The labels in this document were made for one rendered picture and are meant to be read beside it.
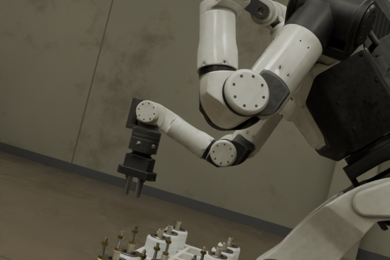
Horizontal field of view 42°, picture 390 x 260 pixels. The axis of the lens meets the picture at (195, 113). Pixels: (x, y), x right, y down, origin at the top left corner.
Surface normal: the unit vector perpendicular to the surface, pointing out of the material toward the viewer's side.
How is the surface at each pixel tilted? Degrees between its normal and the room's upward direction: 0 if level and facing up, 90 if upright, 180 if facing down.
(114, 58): 90
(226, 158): 101
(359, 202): 90
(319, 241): 90
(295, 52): 72
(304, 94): 116
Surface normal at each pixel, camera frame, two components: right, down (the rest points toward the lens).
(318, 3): -0.16, -0.56
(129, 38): -0.28, -0.08
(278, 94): 0.30, -0.25
